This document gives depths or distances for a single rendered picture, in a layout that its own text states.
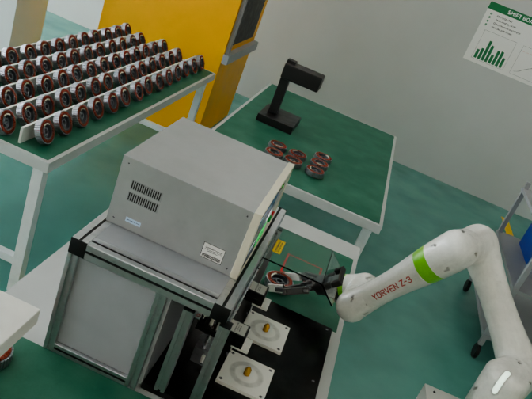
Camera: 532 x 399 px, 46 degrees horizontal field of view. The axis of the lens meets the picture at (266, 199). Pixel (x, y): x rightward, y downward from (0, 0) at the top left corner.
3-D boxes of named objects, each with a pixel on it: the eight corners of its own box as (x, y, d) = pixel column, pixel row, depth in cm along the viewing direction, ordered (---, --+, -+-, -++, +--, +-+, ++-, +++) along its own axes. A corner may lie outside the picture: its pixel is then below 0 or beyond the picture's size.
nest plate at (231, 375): (273, 372, 192) (275, 370, 191) (262, 404, 178) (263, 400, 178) (229, 351, 193) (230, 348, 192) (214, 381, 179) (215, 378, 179)
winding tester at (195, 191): (272, 218, 204) (294, 164, 196) (236, 280, 165) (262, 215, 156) (165, 170, 207) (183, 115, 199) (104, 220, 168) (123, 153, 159)
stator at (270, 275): (295, 288, 242) (298, 281, 241) (282, 298, 233) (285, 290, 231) (271, 273, 246) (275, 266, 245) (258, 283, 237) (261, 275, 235)
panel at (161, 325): (215, 273, 228) (242, 204, 216) (141, 384, 168) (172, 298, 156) (212, 271, 229) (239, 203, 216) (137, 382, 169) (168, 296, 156)
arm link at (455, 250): (492, 256, 186) (472, 219, 189) (476, 262, 176) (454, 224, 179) (442, 280, 196) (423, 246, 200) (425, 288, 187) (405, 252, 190)
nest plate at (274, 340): (289, 330, 214) (290, 327, 213) (279, 355, 200) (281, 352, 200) (248, 312, 215) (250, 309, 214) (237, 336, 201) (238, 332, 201)
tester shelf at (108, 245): (282, 221, 216) (286, 210, 214) (225, 324, 154) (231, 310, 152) (168, 169, 219) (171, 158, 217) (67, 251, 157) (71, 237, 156)
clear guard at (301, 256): (341, 271, 213) (348, 257, 211) (332, 306, 191) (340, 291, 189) (254, 232, 216) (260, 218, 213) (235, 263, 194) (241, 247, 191)
